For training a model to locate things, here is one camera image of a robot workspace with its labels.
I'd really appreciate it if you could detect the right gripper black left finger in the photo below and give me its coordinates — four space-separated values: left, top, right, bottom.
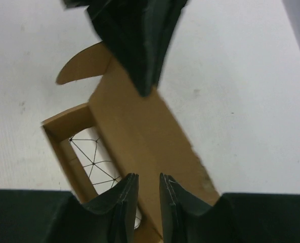
0 173 139 242

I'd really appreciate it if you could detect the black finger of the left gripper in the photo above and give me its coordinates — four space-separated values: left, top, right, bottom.
63 0 187 97

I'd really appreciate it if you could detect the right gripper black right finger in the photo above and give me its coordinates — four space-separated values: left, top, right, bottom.
159 174 300 242

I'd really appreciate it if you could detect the brown cardboard express box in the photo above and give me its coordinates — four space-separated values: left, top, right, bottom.
42 43 219 242

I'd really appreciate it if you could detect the white patterned item in box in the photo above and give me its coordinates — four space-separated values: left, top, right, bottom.
60 128 143 230

